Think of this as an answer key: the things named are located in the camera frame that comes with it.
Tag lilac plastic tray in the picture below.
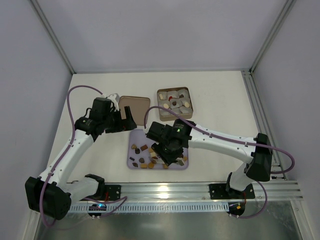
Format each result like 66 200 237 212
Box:
126 129 189 171

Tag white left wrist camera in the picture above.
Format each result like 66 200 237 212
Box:
100 93 120 109

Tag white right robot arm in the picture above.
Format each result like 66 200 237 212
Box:
146 119 273 198

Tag aluminium mounting rail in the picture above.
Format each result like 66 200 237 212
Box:
67 179 305 208

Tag rose gold tin lid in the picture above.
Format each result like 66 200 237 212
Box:
118 96 151 126

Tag tan rectangular chocolate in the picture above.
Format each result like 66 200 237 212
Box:
140 163 148 169

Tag slotted cable duct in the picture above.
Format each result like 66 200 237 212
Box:
68 201 229 214

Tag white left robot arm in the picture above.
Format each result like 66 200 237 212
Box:
25 93 137 220

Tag brown rectangular chocolate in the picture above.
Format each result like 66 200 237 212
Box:
140 144 148 151

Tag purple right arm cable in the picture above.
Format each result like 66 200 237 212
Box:
143 105 296 220

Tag rose gold tin box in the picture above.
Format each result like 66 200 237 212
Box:
156 86 194 122

